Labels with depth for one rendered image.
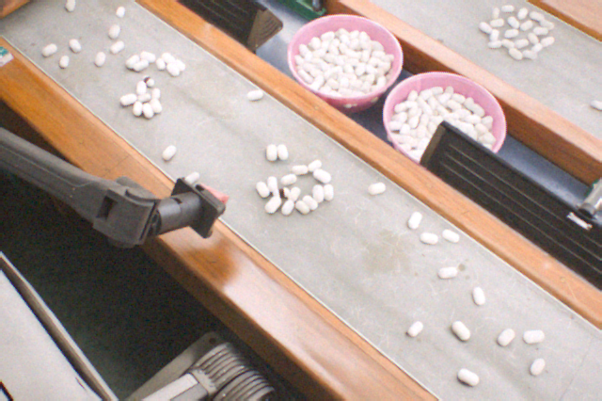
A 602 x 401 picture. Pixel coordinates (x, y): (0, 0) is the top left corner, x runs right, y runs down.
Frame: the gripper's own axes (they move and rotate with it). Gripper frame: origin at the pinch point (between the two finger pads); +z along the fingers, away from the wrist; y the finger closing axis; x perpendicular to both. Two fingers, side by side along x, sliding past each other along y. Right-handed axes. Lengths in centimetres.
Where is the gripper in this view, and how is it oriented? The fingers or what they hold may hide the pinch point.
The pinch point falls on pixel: (224, 200)
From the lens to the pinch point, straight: 118.3
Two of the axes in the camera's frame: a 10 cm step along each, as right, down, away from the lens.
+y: -7.5, -5.7, 3.4
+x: -4.3, 8.0, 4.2
